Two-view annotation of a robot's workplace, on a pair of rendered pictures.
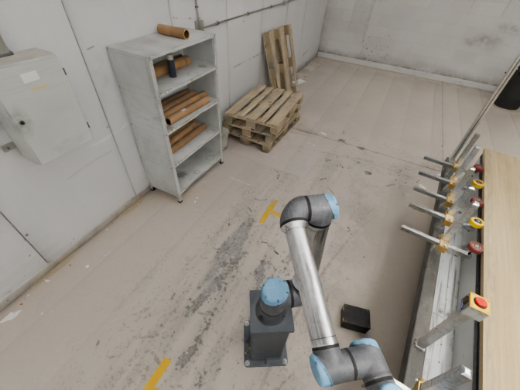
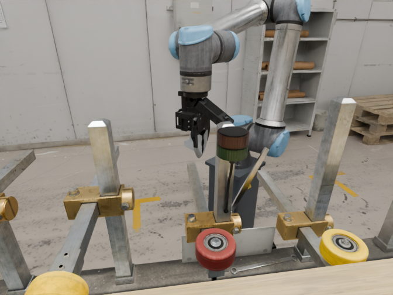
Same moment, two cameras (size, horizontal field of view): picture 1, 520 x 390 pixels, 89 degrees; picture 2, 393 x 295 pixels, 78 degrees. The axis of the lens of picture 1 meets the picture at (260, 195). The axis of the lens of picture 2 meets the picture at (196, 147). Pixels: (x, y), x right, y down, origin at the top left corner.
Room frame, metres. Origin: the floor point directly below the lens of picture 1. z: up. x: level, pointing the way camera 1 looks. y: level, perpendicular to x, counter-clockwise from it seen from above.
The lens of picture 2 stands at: (-0.28, -0.99, 1.28)
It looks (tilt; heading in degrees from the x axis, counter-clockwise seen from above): 25 degrees down; 52
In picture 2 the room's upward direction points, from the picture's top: straight up
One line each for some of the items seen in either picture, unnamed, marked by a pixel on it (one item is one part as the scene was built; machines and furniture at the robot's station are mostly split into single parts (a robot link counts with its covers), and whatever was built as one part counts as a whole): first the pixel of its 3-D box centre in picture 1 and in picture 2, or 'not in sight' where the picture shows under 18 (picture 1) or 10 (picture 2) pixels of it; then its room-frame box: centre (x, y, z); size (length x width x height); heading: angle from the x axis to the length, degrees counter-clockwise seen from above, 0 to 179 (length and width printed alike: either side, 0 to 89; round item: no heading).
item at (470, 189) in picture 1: (452, 210); not in sight; (1.36, -1.39, 0.88); 0.04 x 0.04 x 0.48; 60
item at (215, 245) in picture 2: not in sight; (214, 260); (-0.03, -0.72, 0.85); 0.08 x 0.08 x 0.11
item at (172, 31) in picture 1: (172, 31); not in sight; (2.68, 0.88, 1.59); 0.30 x 0.08 x 0.08; 66
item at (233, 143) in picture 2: not in sight; (233, 137); (0.04, -0.69, 1.10); 0.06 x 0.06 x 0.02
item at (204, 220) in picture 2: not in sight; (212, 226); (0.04, -0.64, 0.85); 0.14 x 0.06 x 0.05; 150
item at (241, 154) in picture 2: not in sight; (231, 148); (0.04, -0.69, 1.08); 0.06 x 0.06 x 0.02
